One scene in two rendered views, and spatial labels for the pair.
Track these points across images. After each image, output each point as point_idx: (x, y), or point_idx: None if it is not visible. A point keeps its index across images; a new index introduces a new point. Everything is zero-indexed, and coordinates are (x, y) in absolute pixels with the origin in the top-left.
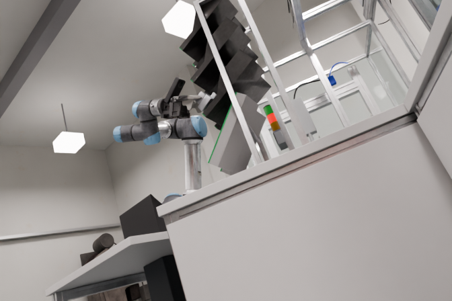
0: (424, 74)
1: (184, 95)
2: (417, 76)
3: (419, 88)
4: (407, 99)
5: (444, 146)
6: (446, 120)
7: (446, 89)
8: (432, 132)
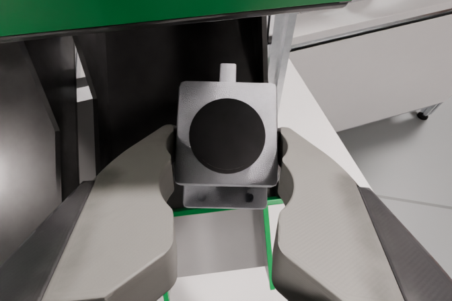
0: (342, 33)
1: (390, 216)
2: (331, 31)
3: (322, 37)
4: (292, 39)
5: (298, 71)
6: (323, 58)
7: (348, 45)
8: (294, 63)
